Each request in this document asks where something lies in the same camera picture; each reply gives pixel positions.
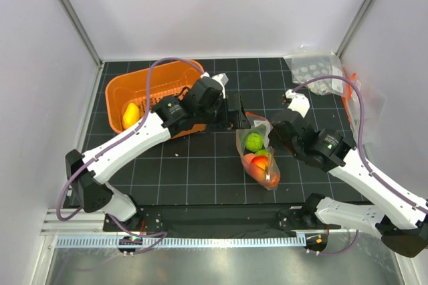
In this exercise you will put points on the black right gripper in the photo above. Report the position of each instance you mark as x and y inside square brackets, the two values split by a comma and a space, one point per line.
[273, 138]

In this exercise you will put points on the clear orange-zip bag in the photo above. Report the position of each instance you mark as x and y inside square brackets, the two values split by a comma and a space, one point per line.
[262, 126]

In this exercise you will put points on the green toy lime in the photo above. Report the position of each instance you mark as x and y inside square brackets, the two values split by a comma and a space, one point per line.
[254, 142]

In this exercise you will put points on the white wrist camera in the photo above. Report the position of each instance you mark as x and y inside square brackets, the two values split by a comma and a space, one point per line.
[221, 78]
[296, 102]

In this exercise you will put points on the black grid cutting mat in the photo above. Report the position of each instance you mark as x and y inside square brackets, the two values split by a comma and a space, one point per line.
[205, 168]

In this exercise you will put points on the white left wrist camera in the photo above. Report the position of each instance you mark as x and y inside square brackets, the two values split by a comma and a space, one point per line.
[221, 78]

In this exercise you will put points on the white slotted cable duct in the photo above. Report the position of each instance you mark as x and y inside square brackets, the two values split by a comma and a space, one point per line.
[123, 241]

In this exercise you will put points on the orange plastic basket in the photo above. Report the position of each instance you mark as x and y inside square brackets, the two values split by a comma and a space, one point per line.
[167, 79]

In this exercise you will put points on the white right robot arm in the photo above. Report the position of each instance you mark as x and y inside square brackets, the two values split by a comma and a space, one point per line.
[395, 216]

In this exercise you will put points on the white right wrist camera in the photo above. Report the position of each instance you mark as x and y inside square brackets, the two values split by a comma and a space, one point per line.
[296, 102]

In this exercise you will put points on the bag of white pieces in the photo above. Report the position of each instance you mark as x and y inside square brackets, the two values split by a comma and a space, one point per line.
[307, 63]

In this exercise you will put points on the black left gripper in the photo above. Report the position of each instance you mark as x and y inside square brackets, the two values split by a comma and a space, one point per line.
[235, 119]

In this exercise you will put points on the yellow toy mango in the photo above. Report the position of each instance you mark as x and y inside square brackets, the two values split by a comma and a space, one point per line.
[131, 115]

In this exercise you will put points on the green toy apple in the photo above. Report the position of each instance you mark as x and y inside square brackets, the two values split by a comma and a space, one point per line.
[263, 152]

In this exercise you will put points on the pink toy peach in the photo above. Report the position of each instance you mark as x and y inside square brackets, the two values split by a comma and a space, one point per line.
[261, 162]

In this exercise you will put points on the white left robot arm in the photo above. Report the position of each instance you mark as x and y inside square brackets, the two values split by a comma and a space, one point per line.
[89, 172]

